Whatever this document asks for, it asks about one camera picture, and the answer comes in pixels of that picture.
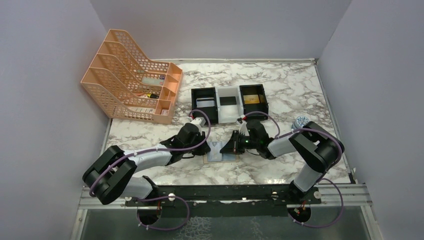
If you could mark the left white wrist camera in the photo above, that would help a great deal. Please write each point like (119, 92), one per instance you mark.
(199, 122)

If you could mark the silver VIP card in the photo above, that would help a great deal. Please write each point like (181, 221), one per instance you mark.
(214, 155)
(205, 102)

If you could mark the items in organizer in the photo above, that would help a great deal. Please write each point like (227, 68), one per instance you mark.
(146, 88)

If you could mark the gold card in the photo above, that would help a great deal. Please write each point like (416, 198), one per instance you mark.
(251, 99)

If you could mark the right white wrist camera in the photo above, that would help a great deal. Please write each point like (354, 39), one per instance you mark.
(242, 123)

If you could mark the black card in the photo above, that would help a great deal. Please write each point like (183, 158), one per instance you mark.
(228, 100)

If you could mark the black tray bin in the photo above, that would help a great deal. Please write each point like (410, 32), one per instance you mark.
(211, 112)
(255, 111)

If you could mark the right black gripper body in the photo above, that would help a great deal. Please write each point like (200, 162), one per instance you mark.
(245, 142)

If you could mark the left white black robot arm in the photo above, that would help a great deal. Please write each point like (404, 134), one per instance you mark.
(111, 175)

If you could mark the black right tray bin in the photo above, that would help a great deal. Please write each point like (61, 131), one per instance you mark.
(255, 111)

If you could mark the black left tray bin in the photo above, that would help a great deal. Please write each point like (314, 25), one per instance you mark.
(211, 112)

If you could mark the blue white round tin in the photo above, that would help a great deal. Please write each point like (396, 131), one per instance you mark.
(299, 122)

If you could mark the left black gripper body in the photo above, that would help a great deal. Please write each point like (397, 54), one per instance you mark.
(199, 139)

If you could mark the white middle tray bin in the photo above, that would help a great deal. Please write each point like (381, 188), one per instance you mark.
(229, 114)

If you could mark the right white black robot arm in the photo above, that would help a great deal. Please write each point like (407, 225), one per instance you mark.
(319, 149)

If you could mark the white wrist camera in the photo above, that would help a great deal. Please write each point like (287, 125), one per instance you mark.
(242, 123)
(199, 122)

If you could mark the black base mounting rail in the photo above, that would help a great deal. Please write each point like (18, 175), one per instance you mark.
(215, 201)

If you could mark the peach plastic file organizer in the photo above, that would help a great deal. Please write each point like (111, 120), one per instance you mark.
(106, 80)

